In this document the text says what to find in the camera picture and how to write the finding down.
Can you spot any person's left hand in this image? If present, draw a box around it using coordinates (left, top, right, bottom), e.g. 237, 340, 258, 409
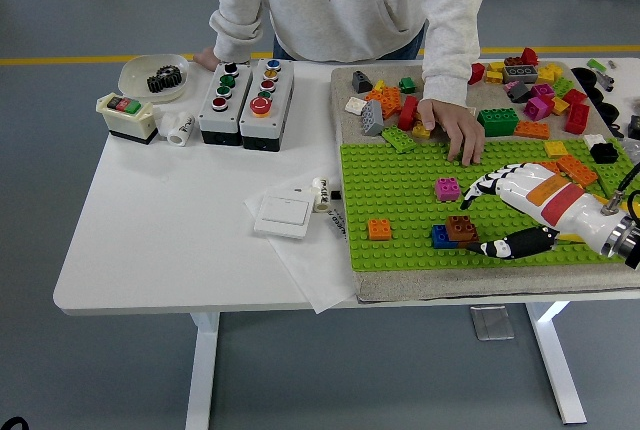
417, 98, 486, 167

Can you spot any person's right hand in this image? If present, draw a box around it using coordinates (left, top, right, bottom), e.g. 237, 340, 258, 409
193, 48, 221, 72

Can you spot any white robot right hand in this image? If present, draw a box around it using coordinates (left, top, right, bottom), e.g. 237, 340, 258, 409
459, 162, 620, 262

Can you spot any large green toy brick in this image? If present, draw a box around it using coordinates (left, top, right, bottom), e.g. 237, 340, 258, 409
477, 107, 520, 139

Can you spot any flat green toy brick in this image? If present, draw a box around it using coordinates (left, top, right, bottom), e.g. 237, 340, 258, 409
380, 126, 421, 154

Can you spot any dark grey toy brick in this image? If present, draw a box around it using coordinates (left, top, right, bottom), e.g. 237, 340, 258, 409
507, 80, 533, 104

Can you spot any black toy brick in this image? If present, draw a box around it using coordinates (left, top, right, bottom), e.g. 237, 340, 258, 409
589, 140, 622, 165

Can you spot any green studded plate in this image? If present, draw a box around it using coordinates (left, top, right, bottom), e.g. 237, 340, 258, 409
595, 138, 640, 196

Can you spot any green studded baseplate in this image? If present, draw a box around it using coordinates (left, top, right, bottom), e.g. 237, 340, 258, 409
339, 137, 632, 274

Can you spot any long grey toy brick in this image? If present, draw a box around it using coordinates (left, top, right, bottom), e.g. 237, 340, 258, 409
502, 65, 541, 85

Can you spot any large magenta toy brick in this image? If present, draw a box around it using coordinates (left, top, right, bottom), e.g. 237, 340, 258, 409
523, 95, 554, 123

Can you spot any tall red toy brick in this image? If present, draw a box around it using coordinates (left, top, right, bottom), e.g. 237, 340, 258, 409
565, 103, 592, 136

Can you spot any light grey toy brick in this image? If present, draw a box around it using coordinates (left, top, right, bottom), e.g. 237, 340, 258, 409
360, 99, 387, 138

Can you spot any lime green toy brick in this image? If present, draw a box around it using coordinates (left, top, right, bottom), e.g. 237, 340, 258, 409
551, 76, 577, 99

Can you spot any blue toy brick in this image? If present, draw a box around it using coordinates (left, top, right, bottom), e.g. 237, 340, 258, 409
431, 224, 459, 250

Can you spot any black metal gear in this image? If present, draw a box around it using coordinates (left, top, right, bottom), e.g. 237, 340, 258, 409
146, 64, 184, 96

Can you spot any grey four-button control box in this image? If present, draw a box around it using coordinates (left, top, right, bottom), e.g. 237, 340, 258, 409
198, 61, 255, 146

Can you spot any white plastic bowl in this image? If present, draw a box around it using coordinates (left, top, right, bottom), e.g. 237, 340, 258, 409
118, 53, 192, 104

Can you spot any white pipe tee fitting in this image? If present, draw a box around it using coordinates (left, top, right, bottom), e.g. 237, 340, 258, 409
155, 110, 197, 147

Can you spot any grey emergency-stop control box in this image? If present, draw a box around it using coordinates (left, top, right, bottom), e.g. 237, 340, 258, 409
239, 57, 296, 153

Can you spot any metal floor plate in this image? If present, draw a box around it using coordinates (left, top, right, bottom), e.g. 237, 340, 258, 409
468, 304, 516, 342

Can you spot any person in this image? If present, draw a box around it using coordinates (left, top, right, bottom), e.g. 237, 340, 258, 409
204, 0, 501, 62

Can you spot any small labelled white fitting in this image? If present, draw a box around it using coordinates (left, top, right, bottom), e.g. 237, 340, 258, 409
310, 177, 335, 215

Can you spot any white printed label strip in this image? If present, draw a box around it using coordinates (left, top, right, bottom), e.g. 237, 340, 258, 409
325, 209, 350, 240

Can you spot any white table leg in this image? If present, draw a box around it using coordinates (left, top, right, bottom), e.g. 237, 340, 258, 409
184, 312, 221, 430
524, 301, 589, 426

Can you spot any white paper sheet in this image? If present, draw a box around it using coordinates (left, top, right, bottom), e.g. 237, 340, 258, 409
243, 177, 357, 315

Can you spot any cream red-green switch box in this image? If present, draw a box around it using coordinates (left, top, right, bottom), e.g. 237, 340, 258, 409
95, 91, 160, 146

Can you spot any white wall switch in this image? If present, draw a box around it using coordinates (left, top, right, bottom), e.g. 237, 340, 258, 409
253, 191, 314, 240

